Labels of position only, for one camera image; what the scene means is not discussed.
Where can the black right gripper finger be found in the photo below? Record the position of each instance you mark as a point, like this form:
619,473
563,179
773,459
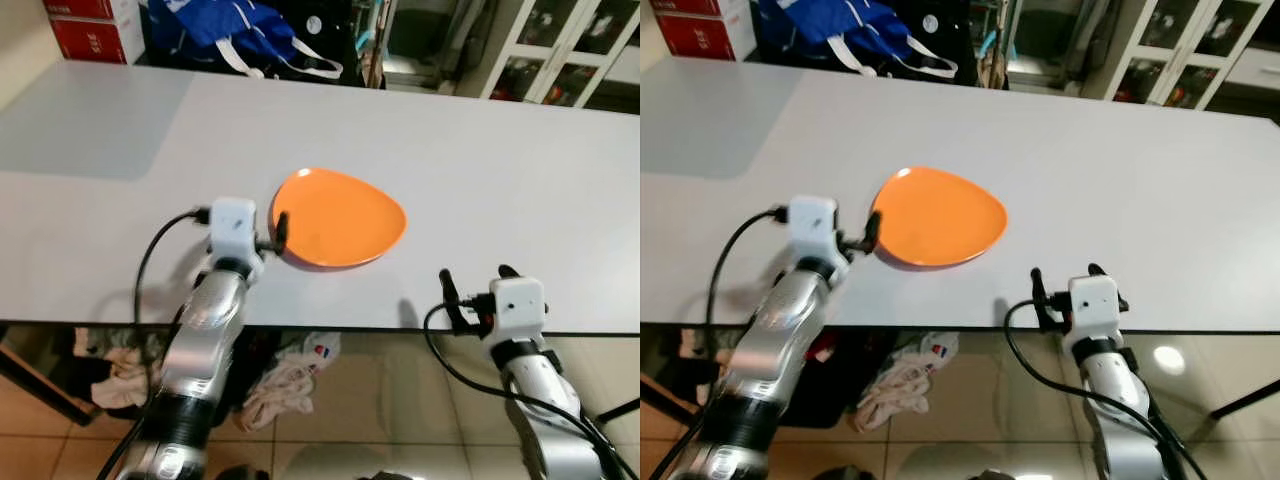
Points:
1098,270
508,271
450,290
1038,290

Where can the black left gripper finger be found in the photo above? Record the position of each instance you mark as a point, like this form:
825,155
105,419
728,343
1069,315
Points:
873,232
282,230

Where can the orange plastic plate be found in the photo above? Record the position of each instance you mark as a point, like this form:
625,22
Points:
340,220
940,220

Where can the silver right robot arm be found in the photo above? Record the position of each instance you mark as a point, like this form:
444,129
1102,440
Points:
1115,400
545,400

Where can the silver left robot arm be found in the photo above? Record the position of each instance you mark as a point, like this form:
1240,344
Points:
775,340
200,340

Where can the black bin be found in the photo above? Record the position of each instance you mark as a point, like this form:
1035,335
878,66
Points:
850,390
255,350

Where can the white cloth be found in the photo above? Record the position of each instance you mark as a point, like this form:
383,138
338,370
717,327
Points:
295,385
915,385

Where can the black metal table leg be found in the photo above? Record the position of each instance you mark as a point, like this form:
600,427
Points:
665,400
30,385
1245,399
615,411

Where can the robot right leg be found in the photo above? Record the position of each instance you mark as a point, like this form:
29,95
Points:
387,476
990,475

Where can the robot leg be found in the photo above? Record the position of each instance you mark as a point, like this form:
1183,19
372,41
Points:
990,475
240,474
842,474
387,476

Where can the beige cloth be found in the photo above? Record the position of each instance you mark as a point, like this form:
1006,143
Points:
700,352
115,380

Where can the black bag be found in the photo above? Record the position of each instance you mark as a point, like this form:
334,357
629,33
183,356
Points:
950,40
335,40

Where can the white glass door cabinet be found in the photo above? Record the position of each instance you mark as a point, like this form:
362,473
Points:
1180,50
540,50

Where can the robot left leg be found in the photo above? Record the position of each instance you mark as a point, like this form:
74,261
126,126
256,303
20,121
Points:
240,474
842,474

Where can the red cardboard box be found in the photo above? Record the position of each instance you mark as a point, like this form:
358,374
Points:
690,5
80,8
95,42
700,38

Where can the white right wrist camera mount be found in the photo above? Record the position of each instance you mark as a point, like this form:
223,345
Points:
1095,302
518,303

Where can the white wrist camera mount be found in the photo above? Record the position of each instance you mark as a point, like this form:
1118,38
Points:
812,222
1095,302
233,225
518,303

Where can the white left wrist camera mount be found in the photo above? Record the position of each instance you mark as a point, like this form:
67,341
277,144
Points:
812,222
233,225

